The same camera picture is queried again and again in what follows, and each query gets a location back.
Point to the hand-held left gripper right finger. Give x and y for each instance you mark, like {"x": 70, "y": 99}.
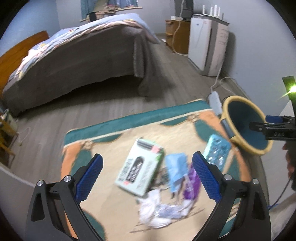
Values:
{"x": 205, "y": 178}

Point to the blue face mask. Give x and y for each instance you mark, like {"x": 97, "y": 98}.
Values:
{"x": 177, "y": 170}

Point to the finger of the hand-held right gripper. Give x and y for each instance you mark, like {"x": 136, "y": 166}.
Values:
{"x": 257, "y": 125}
{"x": 274, "y": 118}

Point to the wooden cabinet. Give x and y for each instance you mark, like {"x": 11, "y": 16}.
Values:
{"x": 178, "y": 37}

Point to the wooden nightstand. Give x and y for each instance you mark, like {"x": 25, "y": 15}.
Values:
{"x": 7, "y": 139}

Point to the person's right hand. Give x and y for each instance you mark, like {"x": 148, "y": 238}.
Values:
{"x": 291, "y": 160}

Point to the blue window curtain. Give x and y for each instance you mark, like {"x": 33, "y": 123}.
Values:
{"x": 92, "y": 5}

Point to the purple plastic wrapper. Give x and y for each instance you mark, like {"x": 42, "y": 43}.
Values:
{"x": 192, "y": 185}

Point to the patterned green beige rug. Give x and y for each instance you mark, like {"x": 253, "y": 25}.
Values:
{"x": 111, "y": 148}

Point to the teal blister pack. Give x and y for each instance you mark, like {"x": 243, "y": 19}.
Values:
{"x": 217, "y": 151}

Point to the white power strip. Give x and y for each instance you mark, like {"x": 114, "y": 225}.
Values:
{"x": 215, "y": 102}

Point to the white wrapper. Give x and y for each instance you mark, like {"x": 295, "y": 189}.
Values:
{"x": 159, "y": 210}

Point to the light green cardboard box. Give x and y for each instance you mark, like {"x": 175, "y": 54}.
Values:
{"x": 138, "y": 169}

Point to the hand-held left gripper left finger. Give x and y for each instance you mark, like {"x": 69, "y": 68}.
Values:
{"x": 90, "y": 178}

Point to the white air purifier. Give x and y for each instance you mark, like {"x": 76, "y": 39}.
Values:
{"x": 203, "y": 44}

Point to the small black object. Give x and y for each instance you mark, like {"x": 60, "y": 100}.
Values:
{"x": 92, "y": 17}

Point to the yellow rimmed teal trash bin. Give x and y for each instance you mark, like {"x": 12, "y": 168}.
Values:
{"x": 245, "y": 125}

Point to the wooden bed headboard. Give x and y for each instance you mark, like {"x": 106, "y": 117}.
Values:
{"x": 13, "y": 55}

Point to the flat white box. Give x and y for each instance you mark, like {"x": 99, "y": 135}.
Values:
{"x": 175, "y": 17}

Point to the white router with antennas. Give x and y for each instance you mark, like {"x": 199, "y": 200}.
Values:
{"x": 214, "y": 10}

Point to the bed with grey cover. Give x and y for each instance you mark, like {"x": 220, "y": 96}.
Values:
{"x": 81, "y": 74}

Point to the light blue printed duvet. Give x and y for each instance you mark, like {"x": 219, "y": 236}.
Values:
{"x": 92, "y": 30}

